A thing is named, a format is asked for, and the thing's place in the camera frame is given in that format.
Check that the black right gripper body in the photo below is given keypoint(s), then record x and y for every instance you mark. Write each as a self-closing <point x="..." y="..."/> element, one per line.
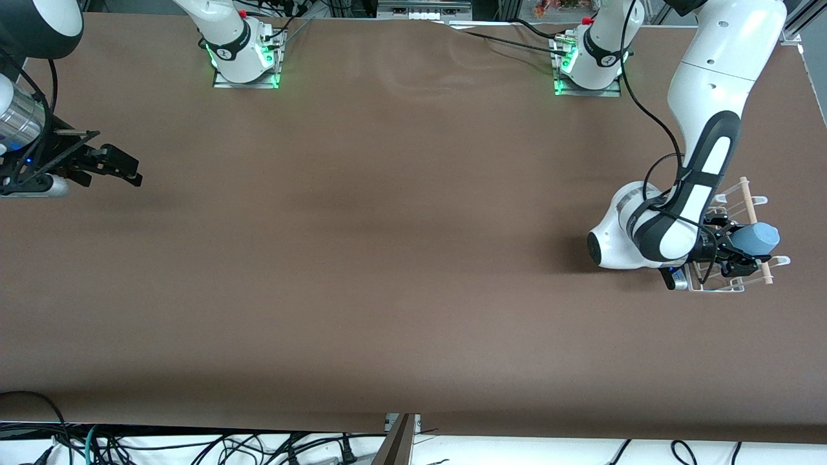
<point x="77" y="159"/>

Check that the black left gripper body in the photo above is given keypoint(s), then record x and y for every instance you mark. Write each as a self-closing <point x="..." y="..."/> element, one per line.
<point x="709" y="245"/>

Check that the blue plastic cup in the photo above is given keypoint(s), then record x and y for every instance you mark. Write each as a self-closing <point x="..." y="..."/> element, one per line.
<point x="759" y="240"/>

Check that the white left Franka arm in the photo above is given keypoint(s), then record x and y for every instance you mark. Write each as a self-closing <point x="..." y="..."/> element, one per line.
<point x="711" y="84"/>

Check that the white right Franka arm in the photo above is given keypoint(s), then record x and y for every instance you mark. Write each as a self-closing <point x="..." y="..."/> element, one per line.
<point x="226" y="32"/>

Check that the wooden rack rod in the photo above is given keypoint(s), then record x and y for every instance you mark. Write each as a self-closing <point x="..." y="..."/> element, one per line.
<point x="746" y="194"/>

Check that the brown table cover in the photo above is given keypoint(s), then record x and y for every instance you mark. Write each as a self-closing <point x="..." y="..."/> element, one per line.
<point x="387" y="258"/>

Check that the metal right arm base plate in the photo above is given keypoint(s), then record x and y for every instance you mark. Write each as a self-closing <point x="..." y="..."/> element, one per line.
<point x="245" y="84"/>

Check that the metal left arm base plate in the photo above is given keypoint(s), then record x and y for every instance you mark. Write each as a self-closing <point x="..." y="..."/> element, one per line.
<point x="588" y="93"/>

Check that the aluminium frame profile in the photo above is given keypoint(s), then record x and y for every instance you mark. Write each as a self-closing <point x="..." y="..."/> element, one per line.
<point x="791" y="33"/>

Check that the grey network switch box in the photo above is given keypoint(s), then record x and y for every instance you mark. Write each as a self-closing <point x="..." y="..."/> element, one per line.
<point x="423" y="9"/>

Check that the metal table bracket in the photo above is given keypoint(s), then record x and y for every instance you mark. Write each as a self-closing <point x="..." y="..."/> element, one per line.
<point x="389" y="421"/>

